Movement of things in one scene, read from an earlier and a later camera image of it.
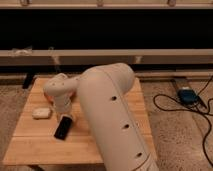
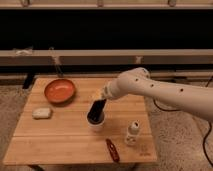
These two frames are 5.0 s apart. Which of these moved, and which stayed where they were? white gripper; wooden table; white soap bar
Moved: white gripper
Stayed: white soap bar; wooden table
